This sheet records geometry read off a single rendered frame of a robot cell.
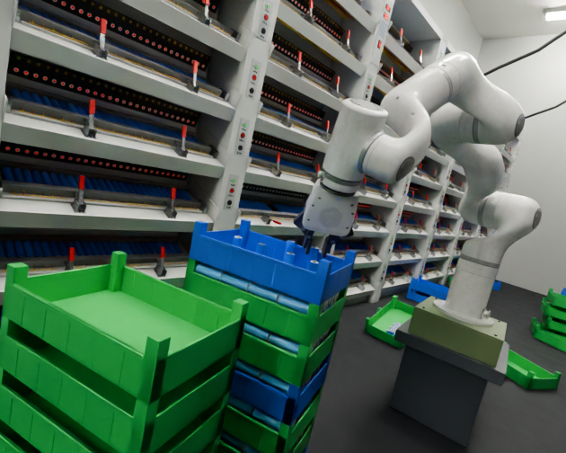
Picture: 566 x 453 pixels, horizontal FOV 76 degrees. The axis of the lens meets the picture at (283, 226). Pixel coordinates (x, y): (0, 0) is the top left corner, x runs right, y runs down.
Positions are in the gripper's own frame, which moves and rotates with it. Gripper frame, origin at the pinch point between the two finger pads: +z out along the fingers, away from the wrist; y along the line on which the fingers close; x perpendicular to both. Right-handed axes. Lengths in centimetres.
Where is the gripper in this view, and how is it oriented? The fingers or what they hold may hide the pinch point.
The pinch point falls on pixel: (316, 245)
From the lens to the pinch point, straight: 81.1
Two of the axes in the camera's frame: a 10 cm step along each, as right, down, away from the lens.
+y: 9.7, 2.0, 1.0
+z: -2.2, 8.1, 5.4
